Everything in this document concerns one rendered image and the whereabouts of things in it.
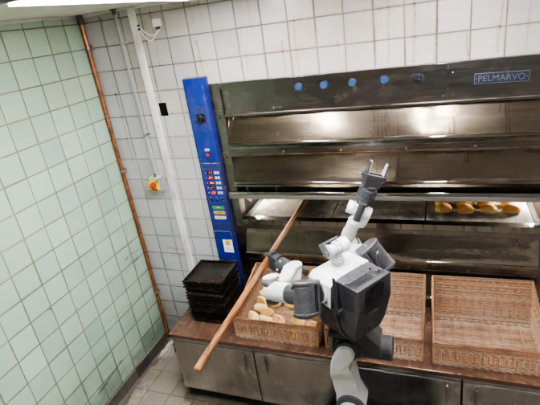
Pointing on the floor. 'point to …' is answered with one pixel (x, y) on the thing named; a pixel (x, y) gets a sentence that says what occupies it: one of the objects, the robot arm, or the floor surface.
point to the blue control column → (193, 88)
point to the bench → (415, 389)
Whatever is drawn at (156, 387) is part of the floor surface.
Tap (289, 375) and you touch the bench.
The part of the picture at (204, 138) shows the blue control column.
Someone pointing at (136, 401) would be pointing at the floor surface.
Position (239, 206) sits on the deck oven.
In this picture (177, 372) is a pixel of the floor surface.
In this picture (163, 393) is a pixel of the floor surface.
